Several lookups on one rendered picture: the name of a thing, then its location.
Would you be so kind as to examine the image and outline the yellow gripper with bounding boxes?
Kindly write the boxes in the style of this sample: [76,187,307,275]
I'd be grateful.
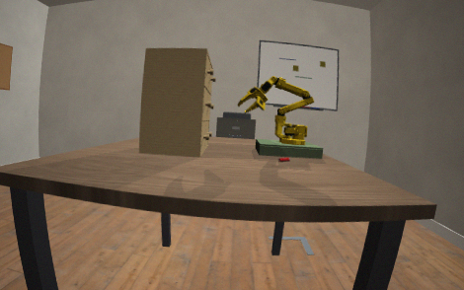
[238,87,268,112]

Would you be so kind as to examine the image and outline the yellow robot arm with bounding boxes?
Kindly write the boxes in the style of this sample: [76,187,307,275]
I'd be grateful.
[260,76,314,145]

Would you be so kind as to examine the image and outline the brown wooden chest of drawers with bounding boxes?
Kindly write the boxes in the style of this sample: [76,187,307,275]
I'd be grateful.
[139,48,212,157]

